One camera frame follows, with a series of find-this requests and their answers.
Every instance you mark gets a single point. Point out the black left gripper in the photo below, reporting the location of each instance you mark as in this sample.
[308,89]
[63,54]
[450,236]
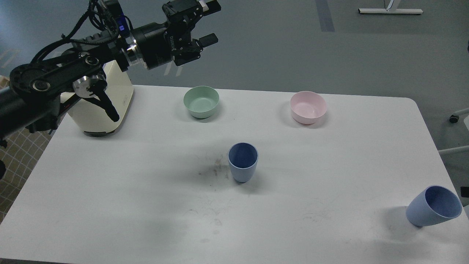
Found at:
[158,44]

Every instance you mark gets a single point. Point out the light blue cup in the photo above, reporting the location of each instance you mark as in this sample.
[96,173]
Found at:
[243,159]
[434,205]

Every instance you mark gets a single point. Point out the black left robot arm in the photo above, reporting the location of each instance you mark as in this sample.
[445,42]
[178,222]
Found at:
[71,69]

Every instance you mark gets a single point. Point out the green bowl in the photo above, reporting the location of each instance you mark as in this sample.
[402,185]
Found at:
[201,101]

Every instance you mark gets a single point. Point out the cream toaster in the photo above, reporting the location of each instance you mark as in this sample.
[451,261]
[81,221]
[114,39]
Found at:
[93,120]

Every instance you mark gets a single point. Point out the pink bowl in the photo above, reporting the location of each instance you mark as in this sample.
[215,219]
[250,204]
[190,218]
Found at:
[307,107]

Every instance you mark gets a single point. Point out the white desk leg base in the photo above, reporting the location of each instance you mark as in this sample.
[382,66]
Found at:
[384,11]

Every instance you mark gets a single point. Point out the beige checkered cloth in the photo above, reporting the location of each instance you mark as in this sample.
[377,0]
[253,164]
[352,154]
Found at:
[18,159]

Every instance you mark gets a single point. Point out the white chair base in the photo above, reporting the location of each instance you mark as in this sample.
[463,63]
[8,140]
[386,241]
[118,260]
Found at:
[458,119]

